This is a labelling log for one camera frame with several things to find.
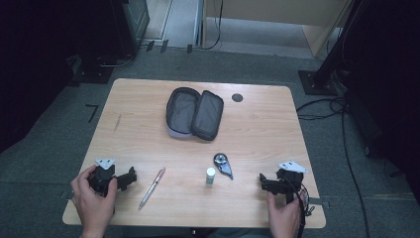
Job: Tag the glue stick with white cap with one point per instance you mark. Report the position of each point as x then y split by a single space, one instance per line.
210 177

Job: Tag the person's right hand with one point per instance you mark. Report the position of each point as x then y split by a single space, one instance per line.
285 219

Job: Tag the black metal stand with base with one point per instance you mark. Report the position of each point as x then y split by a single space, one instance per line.
325 76

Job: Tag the dark round table grommet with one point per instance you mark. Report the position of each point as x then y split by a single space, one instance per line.
237 97

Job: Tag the silver pen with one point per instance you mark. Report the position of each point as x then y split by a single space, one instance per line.
152 189

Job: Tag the dark correction tape dispenser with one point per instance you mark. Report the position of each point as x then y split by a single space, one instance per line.
223 165

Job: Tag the black floor base plate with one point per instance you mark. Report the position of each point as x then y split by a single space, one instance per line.
94 71

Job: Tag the person's left hand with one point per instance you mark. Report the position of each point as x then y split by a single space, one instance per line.
94 208

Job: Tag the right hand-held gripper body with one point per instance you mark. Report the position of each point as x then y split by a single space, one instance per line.
290 178

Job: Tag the person's legs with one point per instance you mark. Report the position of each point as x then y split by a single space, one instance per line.
237 233

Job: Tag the black equipment cabinet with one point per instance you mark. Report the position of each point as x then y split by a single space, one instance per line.
130 26

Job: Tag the light wooden cabinet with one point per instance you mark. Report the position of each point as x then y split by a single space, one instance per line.
264 11

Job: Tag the dark grey pencil case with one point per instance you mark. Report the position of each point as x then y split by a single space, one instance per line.
194 114

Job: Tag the grey tape strip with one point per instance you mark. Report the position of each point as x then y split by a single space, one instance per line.
67 195
319 201

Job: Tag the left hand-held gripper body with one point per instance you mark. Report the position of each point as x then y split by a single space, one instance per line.
103 175

